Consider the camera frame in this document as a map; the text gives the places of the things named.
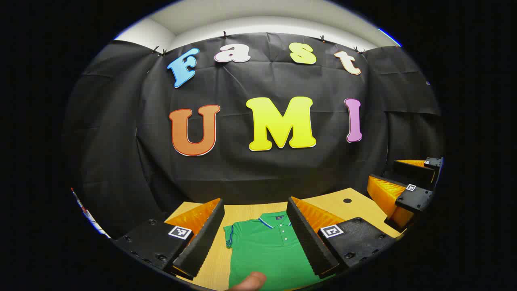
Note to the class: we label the black backdrop cloth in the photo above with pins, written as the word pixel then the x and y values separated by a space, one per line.
pixel 242 173

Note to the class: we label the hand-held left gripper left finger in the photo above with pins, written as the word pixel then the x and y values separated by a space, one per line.
pixel 202 246

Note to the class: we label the green T-shirt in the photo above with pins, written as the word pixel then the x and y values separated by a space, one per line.
pixel 266 250

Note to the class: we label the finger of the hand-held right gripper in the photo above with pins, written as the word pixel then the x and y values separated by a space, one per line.
pixel 416 171
pixel 418 200

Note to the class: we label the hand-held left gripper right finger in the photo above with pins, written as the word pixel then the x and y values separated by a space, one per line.
pixel 309 242

